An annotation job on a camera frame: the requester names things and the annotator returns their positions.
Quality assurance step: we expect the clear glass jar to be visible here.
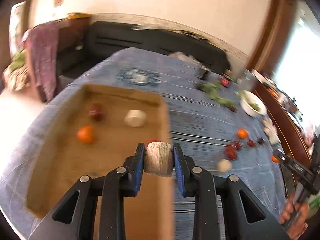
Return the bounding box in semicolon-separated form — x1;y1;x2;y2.
239;69;257;91

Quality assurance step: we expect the dark red jujube date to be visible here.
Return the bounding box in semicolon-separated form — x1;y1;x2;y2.
88;103;105;121

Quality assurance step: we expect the small orange tangerine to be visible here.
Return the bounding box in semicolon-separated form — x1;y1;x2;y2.
237;128;249;139

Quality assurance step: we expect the large orange tangerine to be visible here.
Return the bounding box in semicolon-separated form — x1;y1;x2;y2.
272;156;280;163

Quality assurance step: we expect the green cloth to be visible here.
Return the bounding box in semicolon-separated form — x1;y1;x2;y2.
9;49;25;72

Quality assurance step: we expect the dark purple plum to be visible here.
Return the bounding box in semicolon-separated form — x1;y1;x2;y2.
257;138;265;145

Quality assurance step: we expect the person's right hand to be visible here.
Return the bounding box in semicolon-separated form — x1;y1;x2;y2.
279;193;311;240

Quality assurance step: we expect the black leather sofa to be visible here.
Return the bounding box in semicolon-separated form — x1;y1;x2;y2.
56;21;231;79

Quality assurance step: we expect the white knit work glove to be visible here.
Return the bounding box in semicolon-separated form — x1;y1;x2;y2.
262;117;280;145

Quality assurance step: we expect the white plastic bowl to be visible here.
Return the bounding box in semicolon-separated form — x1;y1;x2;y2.
240;90;267;118

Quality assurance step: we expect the blue plaid tablecloth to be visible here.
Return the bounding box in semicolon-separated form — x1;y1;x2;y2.
1;48;286;239

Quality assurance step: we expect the purple floral cloth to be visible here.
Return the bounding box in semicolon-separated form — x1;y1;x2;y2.
24;21;59;102

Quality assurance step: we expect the red labelled jar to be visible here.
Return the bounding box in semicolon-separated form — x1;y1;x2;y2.
220;77;232;88

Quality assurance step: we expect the brown cardboard tray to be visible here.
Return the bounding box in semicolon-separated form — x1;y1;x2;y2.
27;83;175;239

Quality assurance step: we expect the brown patterned blanket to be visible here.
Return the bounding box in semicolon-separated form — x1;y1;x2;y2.
3;65;30;91

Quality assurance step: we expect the orange tangerine in tray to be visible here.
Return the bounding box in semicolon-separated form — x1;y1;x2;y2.
76;126;95;144

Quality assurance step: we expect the green leafy vegetable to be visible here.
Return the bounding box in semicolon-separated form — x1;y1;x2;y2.
195;82;236;112

